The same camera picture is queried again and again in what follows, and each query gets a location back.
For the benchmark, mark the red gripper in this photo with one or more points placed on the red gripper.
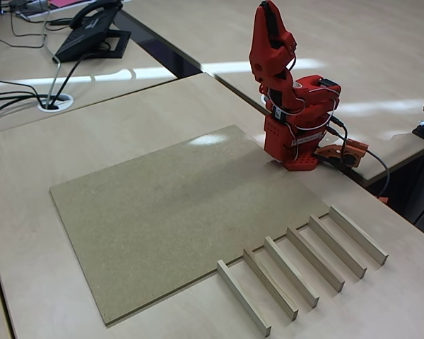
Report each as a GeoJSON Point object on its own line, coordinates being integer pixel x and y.
{"type": "Point", "coordinates": [265, 46]}

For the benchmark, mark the wooden stick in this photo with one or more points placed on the wooden stick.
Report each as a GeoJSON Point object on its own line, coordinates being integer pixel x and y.
{"type": "Point", "coordinates": [244, 301]}
{"type": "Point", "coordinates": [291, 275]}
{"type": "Point", "coordinates": [270, 287]}
{"type": "Point", "coordinates": [316, 263]}
{"type": "Point", "coordinates": [339, 249]}
{"type": "Point", "coordinates": [357, 234]}

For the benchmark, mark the red robot arm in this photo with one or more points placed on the red robot arm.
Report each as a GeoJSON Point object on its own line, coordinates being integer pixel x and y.
{"type": "Point", "coordinates": [279, 137]}

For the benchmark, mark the orange table clamp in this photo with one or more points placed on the orange table clamp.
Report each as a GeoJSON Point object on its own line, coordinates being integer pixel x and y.
{"type": "Point", "coordinates": [353, 152]}

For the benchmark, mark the black phone handset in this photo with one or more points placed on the black phone handset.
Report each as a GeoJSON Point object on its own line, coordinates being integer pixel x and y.
{"type": "Point", "coordinates": [92, 10]}

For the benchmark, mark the black desk phone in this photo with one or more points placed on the black desk phone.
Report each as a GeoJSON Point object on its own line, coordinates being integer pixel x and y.
{"type": "Point", "coordinates": [77, 42]}

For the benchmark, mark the pink paper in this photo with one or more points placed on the pink paper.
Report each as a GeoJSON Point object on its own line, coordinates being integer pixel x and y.
{"type": "Point", "coordinates": [65, 3]}

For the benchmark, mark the small red plastic piece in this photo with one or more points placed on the small red plastic piece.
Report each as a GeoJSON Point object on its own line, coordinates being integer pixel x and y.
{"type": "Point", "coordinates": [384, 199]}

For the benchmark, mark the brown fibreboard panel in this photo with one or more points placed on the brown fibreboard panel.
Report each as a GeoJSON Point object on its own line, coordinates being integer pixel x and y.
{"type": "Point", "coordinates": [145, 229]}

